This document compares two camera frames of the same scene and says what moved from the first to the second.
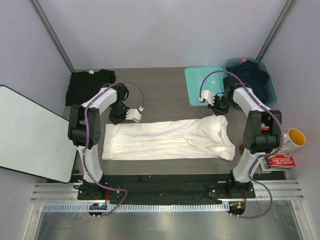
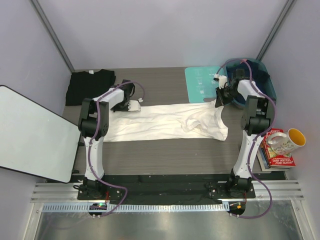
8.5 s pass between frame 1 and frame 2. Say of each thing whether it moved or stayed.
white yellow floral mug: stayed
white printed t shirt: moved
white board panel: stayed
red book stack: stayed
